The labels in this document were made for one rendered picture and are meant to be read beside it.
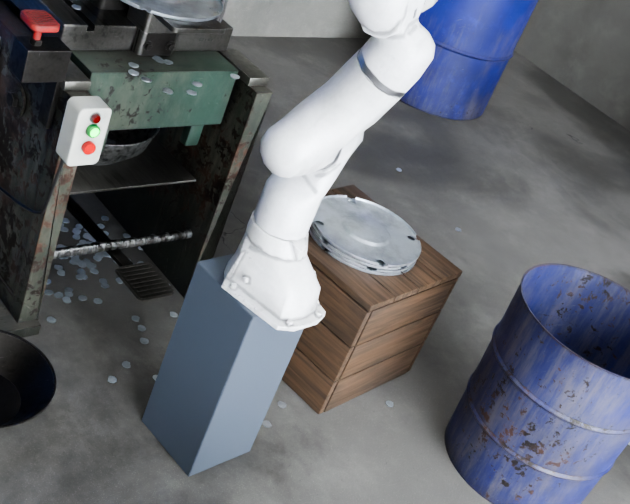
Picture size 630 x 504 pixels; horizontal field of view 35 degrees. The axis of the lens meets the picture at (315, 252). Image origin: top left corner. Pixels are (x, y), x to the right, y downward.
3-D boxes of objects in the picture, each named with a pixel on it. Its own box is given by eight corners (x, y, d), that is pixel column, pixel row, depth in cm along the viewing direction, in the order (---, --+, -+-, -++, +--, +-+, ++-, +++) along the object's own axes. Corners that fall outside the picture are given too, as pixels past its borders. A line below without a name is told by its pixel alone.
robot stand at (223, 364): (250, 451, 227) (317, 298, 204) (188, 477, 214) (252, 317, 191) (203, 398, 236) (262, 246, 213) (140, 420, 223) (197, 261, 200)
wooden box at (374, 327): (410, 371, 273) (463, 271, 255) (318, 415, 245) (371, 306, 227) (310, 283, 291) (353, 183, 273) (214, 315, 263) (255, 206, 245)
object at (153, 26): (210, 82, 221) (228, 27, 214) (158, 84, 212) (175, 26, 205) (151, 28, 235) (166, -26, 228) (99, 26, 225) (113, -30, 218)
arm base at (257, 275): (339, 317, 201) (365, 262, 194) (272, 338, 188) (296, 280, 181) (270, 251, 212) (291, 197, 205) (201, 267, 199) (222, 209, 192)
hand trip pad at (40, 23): (55, 61, 196) (63, 26, 192) (27, 61, 192) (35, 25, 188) (39, 43, 200) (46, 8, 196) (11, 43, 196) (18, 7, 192)
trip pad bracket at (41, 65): (54, 131, 208) (74, 46, 198) (10, 133, 201) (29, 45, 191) (40, 115, 211) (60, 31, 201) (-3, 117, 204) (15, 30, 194)
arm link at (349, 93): (415, 91, 177) (365, 110, 163) (328, 173, 192) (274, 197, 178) (377, 42, 178) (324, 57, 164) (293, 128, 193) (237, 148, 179)
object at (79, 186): (195, 181, 254) (196, 179, 254) (41, 198, 225) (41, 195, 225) (112, 95, 276) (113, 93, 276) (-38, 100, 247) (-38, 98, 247)
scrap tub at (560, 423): (618, 497, 260) (719, 360, 235) (524, 551, 232) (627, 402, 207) (504, 388, 282) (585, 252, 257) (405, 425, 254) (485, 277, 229)
